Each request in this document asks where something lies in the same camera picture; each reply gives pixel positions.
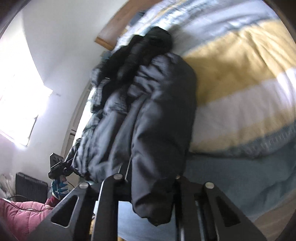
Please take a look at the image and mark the blue crumpled cloth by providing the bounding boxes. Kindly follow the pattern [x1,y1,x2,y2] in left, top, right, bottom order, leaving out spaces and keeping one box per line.
[100,51,114,64]

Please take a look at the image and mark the black puffer coat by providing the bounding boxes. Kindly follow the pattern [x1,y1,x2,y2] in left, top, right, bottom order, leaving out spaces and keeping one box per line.
[66,26,198,227]

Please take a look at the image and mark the white cloth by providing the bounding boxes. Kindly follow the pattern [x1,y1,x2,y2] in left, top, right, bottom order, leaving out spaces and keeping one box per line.
[0,173,15,200]

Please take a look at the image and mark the striped duvet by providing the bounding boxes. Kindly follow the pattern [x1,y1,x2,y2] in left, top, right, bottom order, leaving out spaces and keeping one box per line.
[115,0,296,161]

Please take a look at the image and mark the person's left hand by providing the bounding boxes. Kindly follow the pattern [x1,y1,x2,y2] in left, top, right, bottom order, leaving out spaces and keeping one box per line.
[51,174,69,200]

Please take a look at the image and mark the wooden headboard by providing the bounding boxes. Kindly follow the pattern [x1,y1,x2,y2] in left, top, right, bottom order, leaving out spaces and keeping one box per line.
[95,0,149,51]

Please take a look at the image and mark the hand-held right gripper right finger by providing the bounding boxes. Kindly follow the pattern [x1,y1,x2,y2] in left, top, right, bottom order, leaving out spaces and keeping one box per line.
[174,174,263,241]

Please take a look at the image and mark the dark radiator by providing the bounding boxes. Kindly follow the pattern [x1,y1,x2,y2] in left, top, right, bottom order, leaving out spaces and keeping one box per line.
[15,172,48,204]

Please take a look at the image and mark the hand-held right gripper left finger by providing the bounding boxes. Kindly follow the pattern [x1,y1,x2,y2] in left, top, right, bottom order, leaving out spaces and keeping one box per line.
[27,173,129,241]

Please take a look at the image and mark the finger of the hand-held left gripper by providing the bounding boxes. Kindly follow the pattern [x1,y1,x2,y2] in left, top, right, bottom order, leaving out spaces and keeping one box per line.
[63,155,78,172]

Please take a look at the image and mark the person's left forearm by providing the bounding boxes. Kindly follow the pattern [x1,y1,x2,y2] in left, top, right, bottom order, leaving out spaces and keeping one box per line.
[0,195,59,241]

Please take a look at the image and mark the blue bed sheet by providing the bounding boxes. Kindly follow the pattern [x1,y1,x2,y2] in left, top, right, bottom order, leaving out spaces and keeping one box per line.
[117,148,296,241]

